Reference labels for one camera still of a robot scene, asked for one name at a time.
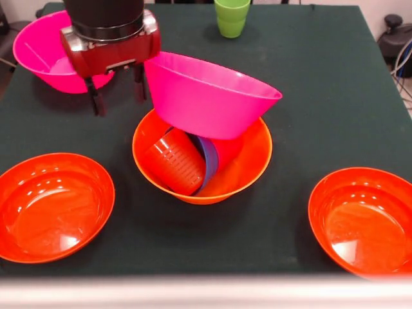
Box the green plastic cup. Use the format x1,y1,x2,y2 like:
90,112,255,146
214,0,252,39

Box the red shallow bowl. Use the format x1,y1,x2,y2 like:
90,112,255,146
308,167,412,280
0,153,116,265

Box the black pedestal foot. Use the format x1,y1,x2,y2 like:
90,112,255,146
0,6,33,68
377,14,412,69

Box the red-orange plastic cup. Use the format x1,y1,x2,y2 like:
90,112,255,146
143,128,207,196

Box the grey hose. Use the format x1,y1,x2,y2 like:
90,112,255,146
391,38,412,78

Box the blue small bowl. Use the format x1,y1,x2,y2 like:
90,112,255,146
165,126,221,197

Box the orange large bowl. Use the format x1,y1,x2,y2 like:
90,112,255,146
131,108,274,205

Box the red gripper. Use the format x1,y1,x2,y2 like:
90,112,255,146
60,8,162,118

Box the pink large bowl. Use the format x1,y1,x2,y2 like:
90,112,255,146
12,10,115,94
144,51,283,141

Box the crimson plastic cup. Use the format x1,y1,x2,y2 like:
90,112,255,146
212,137,245,172

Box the dark green tablecloth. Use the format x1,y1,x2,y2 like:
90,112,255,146
0,1,412,277

